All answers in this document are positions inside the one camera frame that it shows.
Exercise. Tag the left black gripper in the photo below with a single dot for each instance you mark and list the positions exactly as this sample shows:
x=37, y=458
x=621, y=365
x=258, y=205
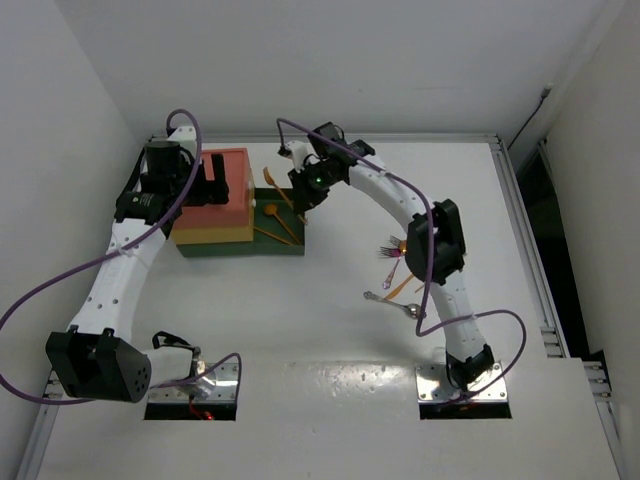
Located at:
x=209, y=191

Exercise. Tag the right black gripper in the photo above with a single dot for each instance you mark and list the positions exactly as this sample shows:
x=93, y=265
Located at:
x=304, y=197

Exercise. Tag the orange plastic knife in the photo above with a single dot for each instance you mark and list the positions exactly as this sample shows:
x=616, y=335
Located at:
x=271, y=182

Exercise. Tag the orange plastic spoon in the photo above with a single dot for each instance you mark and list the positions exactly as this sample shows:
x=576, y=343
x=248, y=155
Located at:
x=271, y=210

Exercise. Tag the green bottom drawer box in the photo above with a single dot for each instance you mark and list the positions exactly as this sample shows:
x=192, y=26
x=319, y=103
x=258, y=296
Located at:
x=274, y=231

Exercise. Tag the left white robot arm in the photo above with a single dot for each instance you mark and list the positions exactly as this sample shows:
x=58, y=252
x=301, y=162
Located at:
x=94, y=358

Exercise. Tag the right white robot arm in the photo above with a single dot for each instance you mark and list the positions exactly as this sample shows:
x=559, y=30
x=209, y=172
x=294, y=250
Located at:
x=435, y=244

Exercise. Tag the pink metallic fork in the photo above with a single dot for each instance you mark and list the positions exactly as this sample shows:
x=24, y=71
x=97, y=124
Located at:
x=394, y=253

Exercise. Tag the silver metal spoon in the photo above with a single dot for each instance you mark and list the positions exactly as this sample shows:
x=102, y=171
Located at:
x=411, y=310

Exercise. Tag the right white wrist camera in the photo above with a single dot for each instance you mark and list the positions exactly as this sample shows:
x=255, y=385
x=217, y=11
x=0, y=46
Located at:
x=296, y=151

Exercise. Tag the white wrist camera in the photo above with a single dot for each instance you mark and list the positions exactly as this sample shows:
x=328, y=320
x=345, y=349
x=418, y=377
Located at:
x=186, y=137
x=296, y=151

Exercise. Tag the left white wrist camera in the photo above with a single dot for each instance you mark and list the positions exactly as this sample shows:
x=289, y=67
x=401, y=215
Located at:
x=186, y=137

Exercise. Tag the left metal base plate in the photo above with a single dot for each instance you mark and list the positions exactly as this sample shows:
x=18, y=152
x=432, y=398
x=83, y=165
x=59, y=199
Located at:
x=219, y=387

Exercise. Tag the metal base plate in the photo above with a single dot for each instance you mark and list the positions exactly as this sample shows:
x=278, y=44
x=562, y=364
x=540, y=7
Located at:
x=434, y=387
x=219, y=387

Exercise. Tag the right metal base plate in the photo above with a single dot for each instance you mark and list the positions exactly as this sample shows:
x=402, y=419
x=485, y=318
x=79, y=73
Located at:
x=434, y=387

